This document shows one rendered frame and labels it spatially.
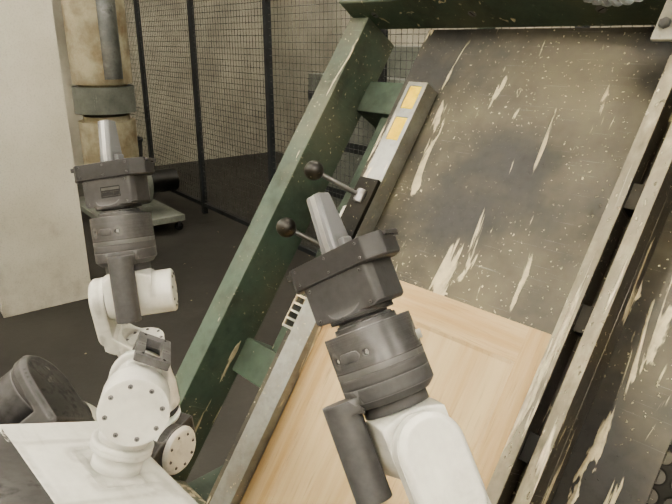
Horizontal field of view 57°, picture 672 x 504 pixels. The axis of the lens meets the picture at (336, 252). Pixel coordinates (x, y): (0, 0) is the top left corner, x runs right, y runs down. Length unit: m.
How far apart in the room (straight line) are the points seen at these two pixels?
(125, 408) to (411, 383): 0.27
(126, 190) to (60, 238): 3.67
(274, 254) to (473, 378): 0.57
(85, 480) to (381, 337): 0.32
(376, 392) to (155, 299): 0.46
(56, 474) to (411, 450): 0.34
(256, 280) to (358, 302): 0.79
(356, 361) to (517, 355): 0.44
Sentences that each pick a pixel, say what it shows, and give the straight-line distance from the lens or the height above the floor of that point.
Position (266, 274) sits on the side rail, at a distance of 1.37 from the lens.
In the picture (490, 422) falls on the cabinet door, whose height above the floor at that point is 1.23.
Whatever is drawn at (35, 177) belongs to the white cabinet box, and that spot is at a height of 0.91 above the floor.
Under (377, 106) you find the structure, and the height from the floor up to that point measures 1.61.
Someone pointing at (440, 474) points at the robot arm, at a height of 1.40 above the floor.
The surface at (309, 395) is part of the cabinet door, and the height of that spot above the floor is 1.14.
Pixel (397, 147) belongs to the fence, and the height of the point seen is 1.56.
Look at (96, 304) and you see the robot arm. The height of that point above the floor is 1.40.
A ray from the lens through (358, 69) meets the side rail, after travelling 1.46.
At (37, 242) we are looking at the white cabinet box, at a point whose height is 0.48.
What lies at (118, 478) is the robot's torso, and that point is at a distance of 0.69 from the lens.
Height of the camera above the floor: 1.76
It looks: 19 degrees down
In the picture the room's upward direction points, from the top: straight up
